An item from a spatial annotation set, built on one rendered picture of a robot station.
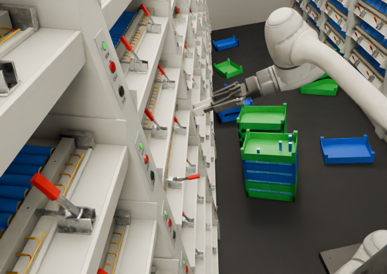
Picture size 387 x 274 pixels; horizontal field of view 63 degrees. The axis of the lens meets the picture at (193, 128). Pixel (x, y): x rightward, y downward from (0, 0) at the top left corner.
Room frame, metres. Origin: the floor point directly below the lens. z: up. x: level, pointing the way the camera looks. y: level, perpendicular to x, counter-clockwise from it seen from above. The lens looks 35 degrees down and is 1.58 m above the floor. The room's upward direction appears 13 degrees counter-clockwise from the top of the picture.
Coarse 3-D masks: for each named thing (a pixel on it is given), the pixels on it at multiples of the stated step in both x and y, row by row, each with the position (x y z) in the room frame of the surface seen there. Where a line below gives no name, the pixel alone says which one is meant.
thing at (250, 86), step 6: (246, 78) 0.93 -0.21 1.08; (252, 78) 0.91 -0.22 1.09; (240, 84) 0.96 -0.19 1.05; (246, 84) 0.90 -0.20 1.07; (252, 84) 0.89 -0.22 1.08; (234, 90) 0.93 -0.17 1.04; (246, 90) 0.90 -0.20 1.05; (252, 90) 0.88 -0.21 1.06; (258, 90) 0.88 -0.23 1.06; (234, 96) 0.90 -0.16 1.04; (240, 96) 0.89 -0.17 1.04; (246, 96) 0.88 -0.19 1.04; (252, 96) 0.88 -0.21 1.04; (258, 96) 0.88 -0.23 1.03
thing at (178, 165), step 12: (180, 108) 1.12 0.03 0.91; (180, 120) 1.04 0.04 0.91; (180, 144) 0.89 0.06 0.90; (168, 156) 0.83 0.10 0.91; (180, 156) 0.83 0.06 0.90; (180, 168) 0.77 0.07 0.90; (168, 192) 0.67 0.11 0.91; (180, 192) 0.67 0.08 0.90; (180, 204) 0.62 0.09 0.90; (180, 216) 0.58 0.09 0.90; (180, 228) 0.51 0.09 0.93
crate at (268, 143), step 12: (252, 132) 1.54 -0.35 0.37; (264, 132) 1.51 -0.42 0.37; (252, 144) 1.49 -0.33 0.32; (264, 144) 1.46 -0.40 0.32; (276, 144) 1.44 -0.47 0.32; (288, 144) 1.41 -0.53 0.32; (252, 156) 1.35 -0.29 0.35; (264, 156) 1.32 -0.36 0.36; (276, 156) 1.29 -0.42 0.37; (288, 156) 1.27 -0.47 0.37
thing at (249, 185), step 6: (246, 180) 1.37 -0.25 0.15; (246, 186) 1.38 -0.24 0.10; (252, 186) 1.36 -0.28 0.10; (258, 186) 1.34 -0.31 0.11; (264, 186) 1.33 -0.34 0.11; (270, 186) 1.31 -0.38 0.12; (276, 186) 1.30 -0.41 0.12; (282, 186) 1.28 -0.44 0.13; (288, 186) 1.27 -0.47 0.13; (294, 186) 1.25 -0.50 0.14; (294, 192) 1.25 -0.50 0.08
